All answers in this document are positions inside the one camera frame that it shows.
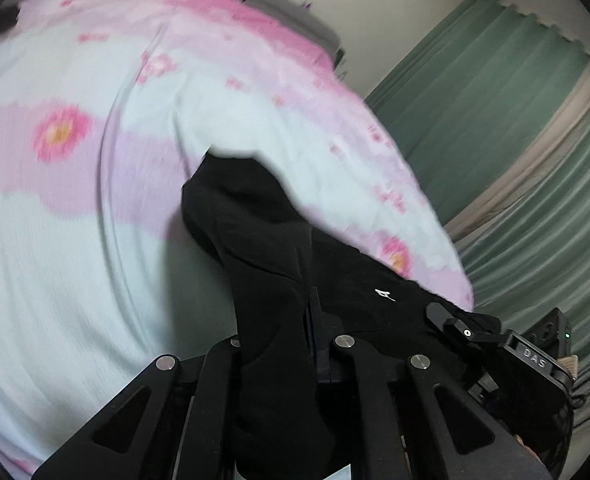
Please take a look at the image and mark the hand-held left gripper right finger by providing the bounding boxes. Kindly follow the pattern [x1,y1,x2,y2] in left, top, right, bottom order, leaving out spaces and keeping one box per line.
[306,286,544,480]

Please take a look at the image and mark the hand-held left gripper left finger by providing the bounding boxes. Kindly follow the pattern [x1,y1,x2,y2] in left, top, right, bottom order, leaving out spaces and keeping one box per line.
[32,336,246,480]

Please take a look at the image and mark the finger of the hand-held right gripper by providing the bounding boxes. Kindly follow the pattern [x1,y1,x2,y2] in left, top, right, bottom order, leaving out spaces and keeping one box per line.
[425,302,503,348]

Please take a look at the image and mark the black pants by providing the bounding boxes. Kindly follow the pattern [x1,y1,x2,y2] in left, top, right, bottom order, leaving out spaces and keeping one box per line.
[181,154,500,480]

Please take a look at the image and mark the green curtain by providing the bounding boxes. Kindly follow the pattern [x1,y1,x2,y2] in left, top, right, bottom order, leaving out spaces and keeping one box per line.
[452,105,590,433]
[364,0,590,226]

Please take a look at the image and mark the beige curtain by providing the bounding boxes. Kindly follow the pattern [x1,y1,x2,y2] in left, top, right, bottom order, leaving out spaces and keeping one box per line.
[444,57,590,243]

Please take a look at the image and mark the pink floral bed blanket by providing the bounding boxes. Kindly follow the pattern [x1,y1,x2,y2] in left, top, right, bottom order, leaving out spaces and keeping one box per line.
[0,0,476,476]

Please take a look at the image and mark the grey padded headboard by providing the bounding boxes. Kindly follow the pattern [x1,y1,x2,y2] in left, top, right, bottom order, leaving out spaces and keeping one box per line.
[245,0,347,70]

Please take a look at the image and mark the folded black garment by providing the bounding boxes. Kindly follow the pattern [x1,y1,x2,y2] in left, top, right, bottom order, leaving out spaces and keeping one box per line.
[0,4,22,39]

